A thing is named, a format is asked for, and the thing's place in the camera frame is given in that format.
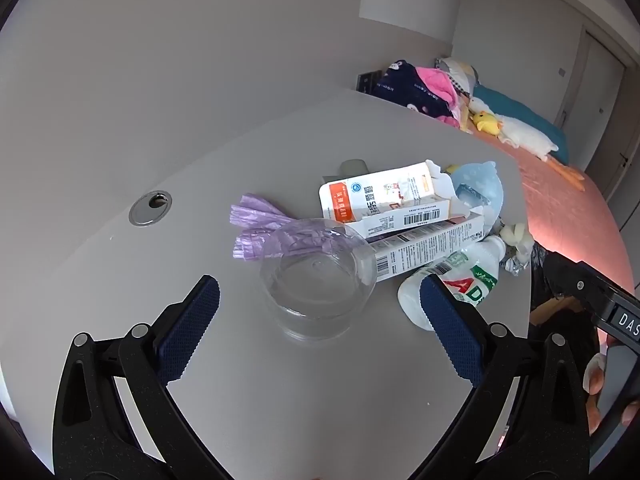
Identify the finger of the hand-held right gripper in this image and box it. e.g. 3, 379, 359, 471
545, 253, 619, 312

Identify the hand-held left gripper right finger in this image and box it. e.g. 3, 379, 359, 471
419, 275, 592, 480

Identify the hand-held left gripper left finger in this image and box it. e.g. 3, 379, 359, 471
52, 275, 226, 480

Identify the black trash bag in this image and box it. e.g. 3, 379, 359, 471
527, 242, 601, 343

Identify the white bottle with green label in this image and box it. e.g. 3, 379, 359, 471
397, 234, 507, 332

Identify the foil wrapper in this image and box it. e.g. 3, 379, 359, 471
501, 252, 531, 277

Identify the long white cardboard box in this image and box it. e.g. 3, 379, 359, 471
367, 210, 486, 283

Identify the clear glass bowl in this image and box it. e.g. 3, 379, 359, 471
259, 217, 377, 342

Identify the light blue plastic wrapper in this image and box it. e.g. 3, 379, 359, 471
447, 161, 504, 228

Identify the orange and white carton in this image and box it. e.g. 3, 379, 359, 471
318, 160, 471, 238

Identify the person's right hand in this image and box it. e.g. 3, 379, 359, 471
583, 351, 615, 436

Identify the pink bed sheet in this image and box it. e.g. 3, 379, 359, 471
472, 130, 636, 271

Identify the purple plastic bag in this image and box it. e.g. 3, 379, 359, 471
229, 192, 371, 263

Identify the white goose plush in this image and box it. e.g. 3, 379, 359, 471
467, 96, 585, 191

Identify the teal pillow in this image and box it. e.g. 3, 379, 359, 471
472, 84, 571, 163

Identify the yellow duck plush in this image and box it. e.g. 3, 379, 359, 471
470, 111, 502, 137

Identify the grey door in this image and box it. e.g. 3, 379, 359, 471
552, 25, 640, 201

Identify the checkered pillow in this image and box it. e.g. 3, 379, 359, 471
434, 57, 481, 97

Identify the pink cloth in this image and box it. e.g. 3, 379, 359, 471
417, 66, 461, 128

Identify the navy printed blanket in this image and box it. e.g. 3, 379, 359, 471
372, 59, 461, 121

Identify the metal cable grommet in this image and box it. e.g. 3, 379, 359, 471
128, 190, 172, 226

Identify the black wall panel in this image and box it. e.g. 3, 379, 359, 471
356, 72, 383, 95

